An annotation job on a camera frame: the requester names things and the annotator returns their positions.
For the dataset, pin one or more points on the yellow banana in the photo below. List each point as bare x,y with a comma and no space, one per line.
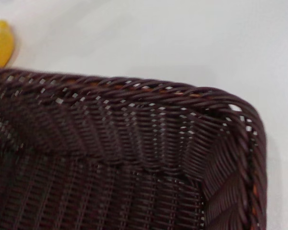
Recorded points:
1,45

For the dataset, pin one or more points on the dark brown woven basket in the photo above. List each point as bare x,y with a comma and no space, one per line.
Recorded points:
124,163

